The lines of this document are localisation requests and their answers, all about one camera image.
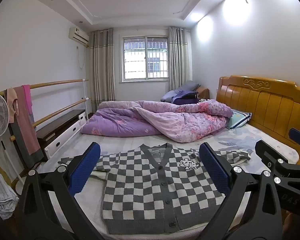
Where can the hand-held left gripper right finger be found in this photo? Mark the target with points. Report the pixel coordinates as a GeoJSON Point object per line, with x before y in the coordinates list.
{"type": "Point", "coordinates": [215, 170]}

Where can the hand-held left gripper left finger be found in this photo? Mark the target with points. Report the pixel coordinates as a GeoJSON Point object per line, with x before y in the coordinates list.
{"type": "Point", "coordinates": [85, 170]}

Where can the grey white checkered cardigan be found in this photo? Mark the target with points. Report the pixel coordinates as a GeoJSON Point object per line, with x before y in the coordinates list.
{"type": "Point", "coordinates": [150, 192]}

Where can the bed with floral sheet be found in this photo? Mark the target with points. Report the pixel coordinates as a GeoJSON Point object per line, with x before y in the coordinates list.
{"type": "Point", "coordinates": [240, 140]}

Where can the white fleece garment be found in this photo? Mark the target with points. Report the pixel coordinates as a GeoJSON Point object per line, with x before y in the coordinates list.
{"type": "Point", "coordinates": [90, 205]}

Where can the blue patterned pillow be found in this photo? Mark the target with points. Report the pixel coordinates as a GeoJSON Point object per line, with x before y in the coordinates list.
{"type": "Point", "coordinates": [240, 118]}

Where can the wooden bed headboard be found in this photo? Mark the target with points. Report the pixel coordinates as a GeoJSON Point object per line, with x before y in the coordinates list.
{"type": "Point", "coordinates": [265, 105]}

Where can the white cabinet with dark top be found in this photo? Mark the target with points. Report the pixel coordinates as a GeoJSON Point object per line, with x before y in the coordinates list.
{"type": "Point", "coordinates": [62, 127]}

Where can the grey cloth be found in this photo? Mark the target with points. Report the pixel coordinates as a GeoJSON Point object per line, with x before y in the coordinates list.
{"type": "Point", "coordinates": [22, 150]}

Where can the purple floral quilt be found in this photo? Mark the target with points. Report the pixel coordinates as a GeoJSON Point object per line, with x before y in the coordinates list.
{"type": "Point", "coordinates": [165, 120]}

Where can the dark purple blanket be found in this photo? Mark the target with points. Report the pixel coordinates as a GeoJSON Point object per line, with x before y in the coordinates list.
{"type": "Point", "coordinates": [187, 98]}

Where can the pink cloth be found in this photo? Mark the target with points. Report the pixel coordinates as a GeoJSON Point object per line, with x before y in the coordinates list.
{"type": "Point", "coordinates": [25, 120]}

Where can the wooden nightstand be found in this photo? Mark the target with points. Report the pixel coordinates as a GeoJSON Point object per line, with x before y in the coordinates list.
{"type": "Point", "coordinates": [203, 92]}

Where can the striped white cloth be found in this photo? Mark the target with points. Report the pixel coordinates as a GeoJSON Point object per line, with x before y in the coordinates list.
{"type": "Point", "coordinates": [2, 195]}

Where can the pile of purple pillows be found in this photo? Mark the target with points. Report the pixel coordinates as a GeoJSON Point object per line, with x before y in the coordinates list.
{"type": "Point", "coordinates": [187, 86]}

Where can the beige top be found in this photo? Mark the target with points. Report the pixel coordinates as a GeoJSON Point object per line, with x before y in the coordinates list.
{"type": "Point", "coordinates": [11, 100]}

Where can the grey striped curtain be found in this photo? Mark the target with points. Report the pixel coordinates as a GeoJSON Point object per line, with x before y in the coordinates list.
{"type": "Point", "coordinates": [178, 60]}
{"type": "Point", "coordinates": [101, 67]}

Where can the barred window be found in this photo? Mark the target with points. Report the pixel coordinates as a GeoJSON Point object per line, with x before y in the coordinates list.
{"type": "Point", "coordinates": [145, 57]}

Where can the wooden barre rail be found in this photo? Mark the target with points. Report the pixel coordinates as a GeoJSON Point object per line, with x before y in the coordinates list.
{"type": "Point", "coordinates": [55, 83]}
{"type": "Point", "coordinates": [62, 110]}

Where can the white barre post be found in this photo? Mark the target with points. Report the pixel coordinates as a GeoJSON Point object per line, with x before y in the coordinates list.
{"type": "Point", "coordinates": [85, 100]}

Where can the white wall air conditioner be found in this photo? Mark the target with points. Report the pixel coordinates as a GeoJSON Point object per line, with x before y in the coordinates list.
{"type": "Point", "coordinates": [78, 35]}

